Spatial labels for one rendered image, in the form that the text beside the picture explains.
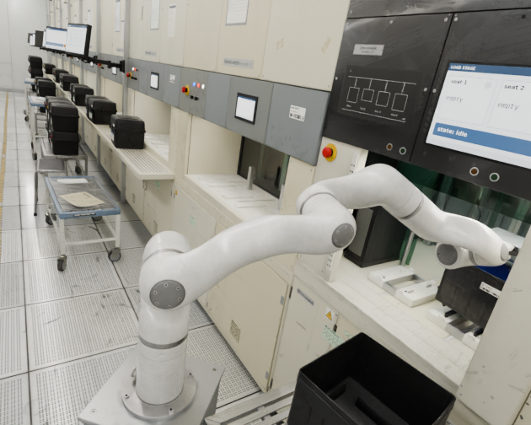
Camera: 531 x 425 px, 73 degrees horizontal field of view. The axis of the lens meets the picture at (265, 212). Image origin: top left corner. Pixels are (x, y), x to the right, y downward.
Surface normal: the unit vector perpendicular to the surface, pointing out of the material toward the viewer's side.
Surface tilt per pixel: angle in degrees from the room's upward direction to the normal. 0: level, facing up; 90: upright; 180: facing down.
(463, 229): 50
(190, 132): 90
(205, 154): 90
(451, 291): 93
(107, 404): 0
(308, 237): 103
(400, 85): 90
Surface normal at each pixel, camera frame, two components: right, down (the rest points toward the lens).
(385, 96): -0.83, 0.07
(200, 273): 0.62, 0.07
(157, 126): 0.54, 0.37
